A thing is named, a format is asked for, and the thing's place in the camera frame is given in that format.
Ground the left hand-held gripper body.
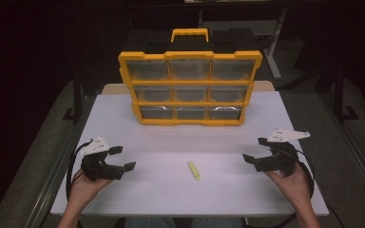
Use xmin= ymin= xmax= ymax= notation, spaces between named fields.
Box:
xmin=80 ymin=136 xmax=125 ymax=182

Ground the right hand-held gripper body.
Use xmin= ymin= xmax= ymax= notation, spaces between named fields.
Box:
xmin=253 ymin=128 xmax=311 ymax=177

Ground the yellow highlighter pen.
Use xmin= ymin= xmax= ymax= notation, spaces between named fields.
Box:
xmin=187 ymin=161 xmax=202 ymax=181

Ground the clear plastic storage drawer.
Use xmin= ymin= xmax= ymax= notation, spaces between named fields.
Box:
xmin=211 ymin=60 xmax=256 ymax=81

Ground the yellow black organizer cabinet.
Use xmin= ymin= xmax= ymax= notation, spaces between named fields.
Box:
xmin=118 ymin=28 xmax=263 ymax=127

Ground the person's left hand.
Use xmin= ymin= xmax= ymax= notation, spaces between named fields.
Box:
xmin=67 ymin=169 xmax=113 ymax=217

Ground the person's right hand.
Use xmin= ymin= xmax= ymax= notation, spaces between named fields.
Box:
xmin=264 ymin=162 xmax=313 ymax=210

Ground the black metal stand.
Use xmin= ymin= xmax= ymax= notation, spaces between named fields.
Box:
xmin=62 ymin=70 xmax=84 ymax=124
xmin=333 ymin=67 xmax=360 ymax=124

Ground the grid of clear drawers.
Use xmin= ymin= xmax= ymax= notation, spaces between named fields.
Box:
xmin=125 ymin=60 xmax=249 ymax=121

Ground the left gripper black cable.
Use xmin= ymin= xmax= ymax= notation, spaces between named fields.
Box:
xmin=66 ymin=139 xmax=93 ymax=200

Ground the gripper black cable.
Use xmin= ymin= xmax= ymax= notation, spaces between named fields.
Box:
xmin=293 ymin=147 xmax=317 ymax=200
xmin=66 ymin=139 xmax=93 ymax=200

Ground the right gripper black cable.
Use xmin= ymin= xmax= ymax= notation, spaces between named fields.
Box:
xmin=293 ymin=147 xmax=317 ymax=200

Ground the aluminium floor rail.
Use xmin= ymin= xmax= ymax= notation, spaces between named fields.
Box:
xmin=31 ymin=94 xmax=93 ymax=228
xmin=318 ymin=94 xmax=365 ymax=203

